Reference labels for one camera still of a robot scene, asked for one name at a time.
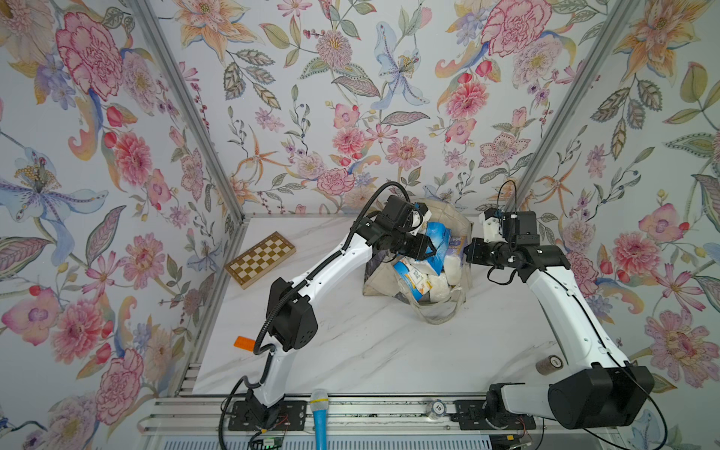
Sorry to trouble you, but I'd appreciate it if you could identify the beige canvas tote bag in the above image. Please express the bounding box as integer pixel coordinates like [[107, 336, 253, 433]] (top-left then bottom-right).
[[362, 199, 473, 326]]

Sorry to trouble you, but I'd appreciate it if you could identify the purple tissue pack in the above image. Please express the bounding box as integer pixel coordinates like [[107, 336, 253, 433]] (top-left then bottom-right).
[[445, 236, 467, 261]]

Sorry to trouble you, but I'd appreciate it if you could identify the white blue tissue cube pack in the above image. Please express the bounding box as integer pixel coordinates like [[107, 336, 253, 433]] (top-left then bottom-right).
[[444, 255, 462, 286]]

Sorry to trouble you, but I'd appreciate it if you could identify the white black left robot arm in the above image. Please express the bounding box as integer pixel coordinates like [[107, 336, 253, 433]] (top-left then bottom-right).
[[247, 195, 437, 410]]

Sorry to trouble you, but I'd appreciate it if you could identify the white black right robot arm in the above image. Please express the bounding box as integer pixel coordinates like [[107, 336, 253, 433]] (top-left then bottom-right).
[[463, 208, 654, 429]]

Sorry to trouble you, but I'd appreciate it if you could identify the brown cylinder roll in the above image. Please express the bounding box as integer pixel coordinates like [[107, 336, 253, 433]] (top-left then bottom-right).
[[535, 354, 564, 376]]

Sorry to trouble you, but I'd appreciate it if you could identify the wooden chessboard box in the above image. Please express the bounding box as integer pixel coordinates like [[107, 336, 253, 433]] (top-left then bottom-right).
[[224, 232, 296, 289]]

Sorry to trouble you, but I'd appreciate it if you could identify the silver round knob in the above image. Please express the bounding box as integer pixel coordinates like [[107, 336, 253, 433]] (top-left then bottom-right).
[[426, 399, 447, 421]]

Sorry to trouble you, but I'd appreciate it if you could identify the blue microphone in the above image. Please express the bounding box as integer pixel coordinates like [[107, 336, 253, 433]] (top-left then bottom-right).
[[309, 389, 329, 450]]

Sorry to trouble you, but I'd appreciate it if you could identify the orange tag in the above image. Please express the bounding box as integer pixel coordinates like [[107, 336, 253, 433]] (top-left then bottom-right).
[[234, 337, 256, 353]]

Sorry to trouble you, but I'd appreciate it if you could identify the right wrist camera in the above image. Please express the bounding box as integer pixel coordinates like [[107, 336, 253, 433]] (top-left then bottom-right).
[[482, 208, 506, 243]]

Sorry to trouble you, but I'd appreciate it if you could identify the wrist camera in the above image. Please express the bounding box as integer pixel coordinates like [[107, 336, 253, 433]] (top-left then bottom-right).
[[482, 208, 506, 243], [411, 202, 432, 231]]

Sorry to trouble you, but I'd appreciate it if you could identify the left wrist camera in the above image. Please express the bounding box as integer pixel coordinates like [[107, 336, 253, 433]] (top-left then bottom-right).
[[411, 202, 432, 231]]

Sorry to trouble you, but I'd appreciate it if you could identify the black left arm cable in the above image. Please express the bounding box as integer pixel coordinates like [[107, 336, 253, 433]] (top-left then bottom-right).
[[217, 181, 412, 450]]

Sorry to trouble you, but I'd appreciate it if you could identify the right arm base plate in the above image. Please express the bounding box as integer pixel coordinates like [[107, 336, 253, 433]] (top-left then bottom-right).
[[450, 399, 537, 433]]

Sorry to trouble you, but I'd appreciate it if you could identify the aluminium front rail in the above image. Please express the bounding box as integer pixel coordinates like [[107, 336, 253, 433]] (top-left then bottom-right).
[[138, 395, 584, 438]]

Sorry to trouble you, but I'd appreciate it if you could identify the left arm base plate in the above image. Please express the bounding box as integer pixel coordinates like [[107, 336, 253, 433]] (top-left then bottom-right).
[[227, 400, 308, 432]]

